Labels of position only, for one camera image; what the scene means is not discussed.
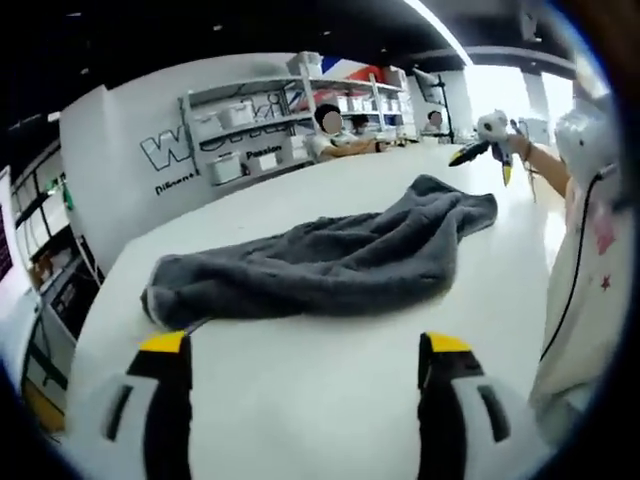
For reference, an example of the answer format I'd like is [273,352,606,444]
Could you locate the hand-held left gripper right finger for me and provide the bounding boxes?
[417,331,539,480]

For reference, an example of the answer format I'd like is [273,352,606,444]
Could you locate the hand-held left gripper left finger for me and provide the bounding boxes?
[62,329,194,480]

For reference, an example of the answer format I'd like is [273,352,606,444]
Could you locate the grey towel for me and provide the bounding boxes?
[139,173,500,331]

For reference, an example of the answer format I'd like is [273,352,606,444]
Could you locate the person's right hand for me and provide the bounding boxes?
[510,128,535,162]

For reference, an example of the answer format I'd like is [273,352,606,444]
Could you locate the white chest-worn device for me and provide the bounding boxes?
[553,49,626,189]

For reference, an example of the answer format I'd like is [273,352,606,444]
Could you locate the ceiling light strip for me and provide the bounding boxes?
[404,0,474,66]

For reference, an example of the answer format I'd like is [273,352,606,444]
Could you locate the row of white storage bins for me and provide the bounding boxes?
[334,92,416,115]

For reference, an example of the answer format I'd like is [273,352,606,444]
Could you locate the metal storage rack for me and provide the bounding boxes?
[179,74,321,189]
[299,49,416,144]

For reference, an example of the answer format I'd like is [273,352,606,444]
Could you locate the grey counter cabinet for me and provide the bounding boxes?
[22,249,106,431]

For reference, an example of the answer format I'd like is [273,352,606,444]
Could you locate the red blue striped banner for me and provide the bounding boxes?
[319,53,389,81]

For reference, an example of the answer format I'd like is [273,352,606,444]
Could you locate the person's white printed shirt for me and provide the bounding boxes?
[527,174,631,446]

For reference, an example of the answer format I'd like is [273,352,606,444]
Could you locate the white table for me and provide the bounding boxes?
[69,142,571,480]

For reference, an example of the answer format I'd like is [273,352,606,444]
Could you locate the stacked white crates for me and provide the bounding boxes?
[287,49,321,76]

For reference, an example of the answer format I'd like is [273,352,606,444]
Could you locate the white storage box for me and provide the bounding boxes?
[193,113,222,139]
[206,152,241,184]
[217,102,254,128]

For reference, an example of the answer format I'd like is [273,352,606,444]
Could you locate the black device cable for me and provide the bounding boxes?
[538,164,619,362]

